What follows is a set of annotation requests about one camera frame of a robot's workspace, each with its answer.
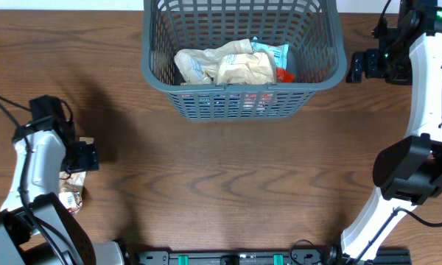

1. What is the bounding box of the white brown pretzel bag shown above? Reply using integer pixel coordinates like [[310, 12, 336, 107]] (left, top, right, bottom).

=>
[[58, 137, 94, 215]]

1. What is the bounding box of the orange spaghetti package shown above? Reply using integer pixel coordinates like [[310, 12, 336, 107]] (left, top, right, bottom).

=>
[[276, 68, 296, 83]]

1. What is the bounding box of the white teal wipes packet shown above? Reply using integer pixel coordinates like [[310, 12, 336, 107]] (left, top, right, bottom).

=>
[[250, 37, 290, 70]]

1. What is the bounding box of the beige snack bag clear window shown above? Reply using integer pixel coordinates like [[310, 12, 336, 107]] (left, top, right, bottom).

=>
[[174, 39, 253, 85]]

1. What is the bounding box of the Kleenex tissue multipack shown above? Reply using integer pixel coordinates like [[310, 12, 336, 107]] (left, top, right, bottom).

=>
[[180, 93, 273, 110]]

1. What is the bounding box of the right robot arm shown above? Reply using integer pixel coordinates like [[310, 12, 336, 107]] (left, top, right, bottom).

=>
[[321, 26, 442, 264]]

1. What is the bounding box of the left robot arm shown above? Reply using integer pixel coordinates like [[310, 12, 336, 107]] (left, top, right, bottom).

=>
[[0, 116, 130, 264]]

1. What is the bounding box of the grey plastic basket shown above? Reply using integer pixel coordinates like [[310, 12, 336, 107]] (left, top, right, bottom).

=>
[[141, 0, 347, 120]]

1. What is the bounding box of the left black cable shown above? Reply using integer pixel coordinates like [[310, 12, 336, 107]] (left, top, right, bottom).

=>
[[0, 90, 74, 265]]

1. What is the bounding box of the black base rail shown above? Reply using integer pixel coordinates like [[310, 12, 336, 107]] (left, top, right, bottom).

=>
[[132, 248, 413, 265]]

